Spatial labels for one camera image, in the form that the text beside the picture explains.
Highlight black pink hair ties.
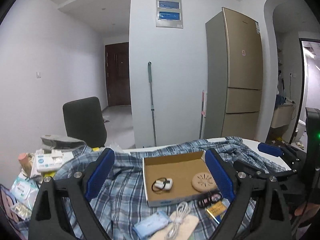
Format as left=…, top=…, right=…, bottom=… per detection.
left=197, top=191, right=224, bottom=209

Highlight grey electrical panel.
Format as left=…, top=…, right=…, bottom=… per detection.
left=156, top=0, right=183, bottom=29

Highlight blue tissue pack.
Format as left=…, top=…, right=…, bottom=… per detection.
left=133, top=211, right=172, bottom=239

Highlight gold three-door refrigerator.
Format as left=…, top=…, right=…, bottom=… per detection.
left=203, top=8, right=263, bottom=139

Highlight wet wipes pack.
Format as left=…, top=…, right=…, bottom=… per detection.
left=10, top=177, right=39, bottom=209

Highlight right hand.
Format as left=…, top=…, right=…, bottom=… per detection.
left=294, top=203, right=319, bottom=217

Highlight white wall switch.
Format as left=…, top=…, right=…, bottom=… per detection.
left=36, top=72, right=42, bottom=79

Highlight black office chair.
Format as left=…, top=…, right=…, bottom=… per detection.
left=62, top=96, right=107, bottom=148

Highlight beige counter cabinet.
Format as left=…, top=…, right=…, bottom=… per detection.
left=271, top=103, right=295, bottom=128

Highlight open cardboard box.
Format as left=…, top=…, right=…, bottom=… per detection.
left=143, top=150, right=211, bottom=207

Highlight pink lidded toothpick jar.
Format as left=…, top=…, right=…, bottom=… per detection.
left=18, top=153, right=32, bottom=175

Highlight dark brown door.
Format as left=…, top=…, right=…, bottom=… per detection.
left=105, top=42, right=131, bottom=107

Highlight grey folded bag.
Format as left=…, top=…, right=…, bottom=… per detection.
left=41, top=135, right=87, bottom=151

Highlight blue white medicine box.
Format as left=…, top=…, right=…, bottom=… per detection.
left=35, top=152, right=74, bottom=173

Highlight green handled mop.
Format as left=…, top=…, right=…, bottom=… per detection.
left=148, top=61, right=157, bottom=146

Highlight white earbuds case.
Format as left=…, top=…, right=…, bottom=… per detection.
left=152, top=178, right=173, bottom=191

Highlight black hair tie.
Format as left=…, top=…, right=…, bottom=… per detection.
left=151, top=177, right=171, bottom=195

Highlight blue plaid shirt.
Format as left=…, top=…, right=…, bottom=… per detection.
left=53, top=137, right=289, bottom=239

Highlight white usb cable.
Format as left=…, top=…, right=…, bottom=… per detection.
left=165, top=201, right=190, bottom=240

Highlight pink handled broom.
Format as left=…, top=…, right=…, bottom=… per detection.
left=199, top=90, right=205, bottom=139

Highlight round tan cork coaster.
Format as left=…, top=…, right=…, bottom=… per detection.
left=191, top=172, right=217, bottom=192

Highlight beige floral phone case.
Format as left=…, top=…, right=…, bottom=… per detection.
left=150, top=215, right=199, bottom=240

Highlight yellow blue cigarette pack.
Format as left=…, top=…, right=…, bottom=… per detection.
left=206, top=201, right=228, bottom=224

